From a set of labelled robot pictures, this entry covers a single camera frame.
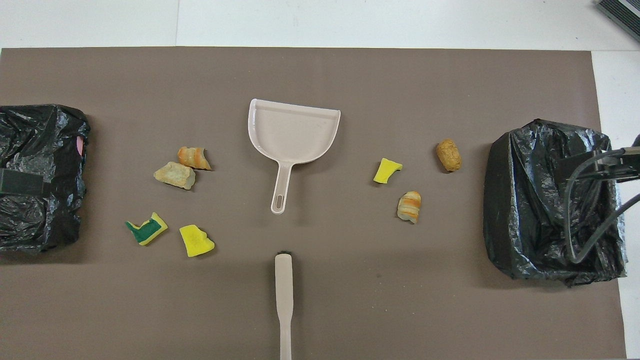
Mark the green and yellow sponge piece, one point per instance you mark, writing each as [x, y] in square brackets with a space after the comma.
[147, 230]

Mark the orange striped croissant piece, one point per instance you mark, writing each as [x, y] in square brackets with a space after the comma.
[192, 157]

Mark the large yellow sponge piece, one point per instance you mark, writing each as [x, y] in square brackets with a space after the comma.
[195, 241]

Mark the small yellow sponge piece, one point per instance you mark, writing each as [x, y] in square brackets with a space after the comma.
[386, 171]

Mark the beige plastic dustpan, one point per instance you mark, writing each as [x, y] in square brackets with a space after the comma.
[292, 132]

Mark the beige brush with black bristles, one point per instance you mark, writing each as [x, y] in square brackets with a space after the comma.
[283, 285]

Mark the black bag-lined bin pink spot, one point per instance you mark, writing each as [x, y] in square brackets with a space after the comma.
[45, 145]

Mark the dark grey ribbed device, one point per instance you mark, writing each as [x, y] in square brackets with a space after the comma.
[622, 12]

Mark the whole striped croissant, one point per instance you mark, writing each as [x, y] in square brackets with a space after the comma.
[409, 206]

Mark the brown table mat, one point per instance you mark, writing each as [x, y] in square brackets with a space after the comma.
[320, 75]

